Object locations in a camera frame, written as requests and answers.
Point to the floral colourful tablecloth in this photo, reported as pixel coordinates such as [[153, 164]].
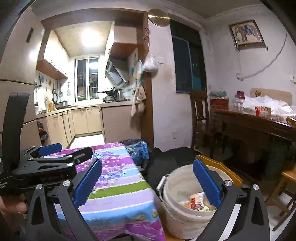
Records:
[[121, 202]]

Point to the steel kettle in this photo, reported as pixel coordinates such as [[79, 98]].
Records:
[[118, 94]]

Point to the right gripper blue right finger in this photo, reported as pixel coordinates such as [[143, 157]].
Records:
[[210, 182]]

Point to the gold round wall plate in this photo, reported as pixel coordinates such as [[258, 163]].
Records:
[[158, 17]]

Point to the white hanging plastic bag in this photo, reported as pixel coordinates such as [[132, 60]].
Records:
[[150, 64]]

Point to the upper kitchen wall cabinet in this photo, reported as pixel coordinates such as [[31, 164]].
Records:
[[53, 59]]

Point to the dark wooden dining table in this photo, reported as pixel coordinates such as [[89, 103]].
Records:
[[266, 142]]

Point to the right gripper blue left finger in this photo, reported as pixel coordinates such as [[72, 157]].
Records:
[[84, 182]]

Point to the hanging cloth bags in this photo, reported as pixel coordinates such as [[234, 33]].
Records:
[[138, 105]]

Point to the person's left hand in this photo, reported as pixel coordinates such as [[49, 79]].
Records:
[[13, 204]]

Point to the kitchen window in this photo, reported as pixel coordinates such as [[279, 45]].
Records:
[[86, 78]]

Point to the black cloth heap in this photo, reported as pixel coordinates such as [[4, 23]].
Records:
[[162, 163]]

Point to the white plastic trash bucket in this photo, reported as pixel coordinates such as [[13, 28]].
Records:
[[174, 191]]

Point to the steel range hood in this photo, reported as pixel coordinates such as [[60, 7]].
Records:
[[117, 72]]

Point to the grey three-door refrigerator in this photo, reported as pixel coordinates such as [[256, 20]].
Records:
[[18, 68]]

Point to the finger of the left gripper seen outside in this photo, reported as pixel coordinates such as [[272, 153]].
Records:
[[50, 149]]

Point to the beige kitchen base cabinets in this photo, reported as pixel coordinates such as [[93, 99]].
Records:
[[113, 120]]

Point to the blue plastic bag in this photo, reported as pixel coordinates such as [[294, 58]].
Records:
[[139, 152]]

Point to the dark wooden chair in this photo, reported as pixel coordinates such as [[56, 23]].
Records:
[[200, 117]]

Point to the dark blue window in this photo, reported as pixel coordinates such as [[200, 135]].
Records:
[[189, 58]]

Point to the framed wall picture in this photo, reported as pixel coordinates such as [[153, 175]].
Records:
[[246, 35]]

